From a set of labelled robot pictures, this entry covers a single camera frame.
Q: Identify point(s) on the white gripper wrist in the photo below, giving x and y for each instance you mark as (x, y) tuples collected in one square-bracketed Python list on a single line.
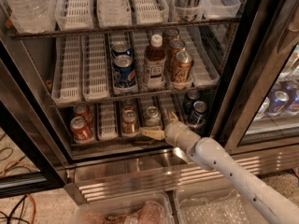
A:
[(173, 132)]

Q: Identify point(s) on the silver 7up can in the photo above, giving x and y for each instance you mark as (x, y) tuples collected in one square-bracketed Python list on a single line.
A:
[(152, 117)]

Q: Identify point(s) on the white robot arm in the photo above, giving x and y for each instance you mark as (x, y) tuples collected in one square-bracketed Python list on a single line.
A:
[(208, 154)]

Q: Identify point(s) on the brown soda can front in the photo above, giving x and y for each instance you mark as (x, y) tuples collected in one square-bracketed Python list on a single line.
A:
[(128, 120)]

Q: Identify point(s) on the brown soda can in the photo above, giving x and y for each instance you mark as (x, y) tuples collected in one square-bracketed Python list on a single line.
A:
[(128, 104), (128, 120)]

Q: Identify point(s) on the blue pepsi can bottom front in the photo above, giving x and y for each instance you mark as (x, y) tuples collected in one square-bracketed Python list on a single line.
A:
[(198, 113)]

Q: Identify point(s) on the blue pepsi can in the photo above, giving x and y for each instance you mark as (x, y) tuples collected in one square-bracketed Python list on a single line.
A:
[(189, 99), (124, 71), (121, 48), (198, 113)]

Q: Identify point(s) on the blue pepsi can bottom rear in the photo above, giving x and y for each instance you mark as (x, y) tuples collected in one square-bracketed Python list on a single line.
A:
[(189, 99)]

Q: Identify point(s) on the brown soda can rear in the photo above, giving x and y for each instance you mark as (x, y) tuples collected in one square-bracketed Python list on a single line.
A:
[(128, 104)]

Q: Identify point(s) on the gold can front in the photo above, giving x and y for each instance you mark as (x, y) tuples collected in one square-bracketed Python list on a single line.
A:
[(181, 66)]

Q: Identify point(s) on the gold can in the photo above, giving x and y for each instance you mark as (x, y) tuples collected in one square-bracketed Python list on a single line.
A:
[(169, 34), (174, 46), (181, 66)]

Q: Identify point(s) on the blue pepsi can middle front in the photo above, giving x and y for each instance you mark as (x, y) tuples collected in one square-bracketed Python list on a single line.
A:
[(124, 71)]

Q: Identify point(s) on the gold can middle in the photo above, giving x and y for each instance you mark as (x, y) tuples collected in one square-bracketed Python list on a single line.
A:
[(174, 46)]

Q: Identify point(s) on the orange soda can front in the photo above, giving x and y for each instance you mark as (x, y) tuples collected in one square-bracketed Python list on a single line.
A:
[(80, 129)]

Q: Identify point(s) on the orange soda can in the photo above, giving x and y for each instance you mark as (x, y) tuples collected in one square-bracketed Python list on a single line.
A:
[(83, 111), (80, 129)]

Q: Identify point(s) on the orange soda can rear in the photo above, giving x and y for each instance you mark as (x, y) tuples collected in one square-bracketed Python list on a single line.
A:
[(83, 111)]

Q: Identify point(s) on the blue pepsi can middle rear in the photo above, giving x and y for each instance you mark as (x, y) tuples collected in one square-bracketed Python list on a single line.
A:
[(121, 48)]

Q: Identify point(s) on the gold can rear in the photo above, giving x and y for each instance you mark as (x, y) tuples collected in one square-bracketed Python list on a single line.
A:
[(169, 34)]

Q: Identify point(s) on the fridge glass door right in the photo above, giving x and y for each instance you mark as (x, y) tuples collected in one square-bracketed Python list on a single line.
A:
[(265, 39)]

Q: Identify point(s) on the fridge glass door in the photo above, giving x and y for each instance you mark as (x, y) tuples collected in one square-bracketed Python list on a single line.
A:
[(22, 120), (265, 39)]

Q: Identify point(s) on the blue can behind door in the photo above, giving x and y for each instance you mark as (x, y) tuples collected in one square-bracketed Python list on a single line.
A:
[(277, 101)]

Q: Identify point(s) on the plaid can top shelf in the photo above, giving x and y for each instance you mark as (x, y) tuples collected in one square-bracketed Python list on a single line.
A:
[(186, 10)]

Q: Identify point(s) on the fridge glass door left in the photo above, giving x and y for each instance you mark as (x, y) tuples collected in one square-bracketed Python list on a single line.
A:
[(22, 120)]

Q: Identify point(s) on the clear water bottle top shelf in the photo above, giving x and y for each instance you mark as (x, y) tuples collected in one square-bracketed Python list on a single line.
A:
[(33, 16)]

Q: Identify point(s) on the tea bottle white cap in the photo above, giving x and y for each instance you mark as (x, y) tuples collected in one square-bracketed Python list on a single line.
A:
[(154, 61)]

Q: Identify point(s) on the clear bin with pink items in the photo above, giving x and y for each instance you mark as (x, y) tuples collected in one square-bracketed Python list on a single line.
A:
[(150, 207)]

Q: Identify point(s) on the clear bin with bubble wrap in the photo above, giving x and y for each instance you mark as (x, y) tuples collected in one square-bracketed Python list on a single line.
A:
[(214, 205)]

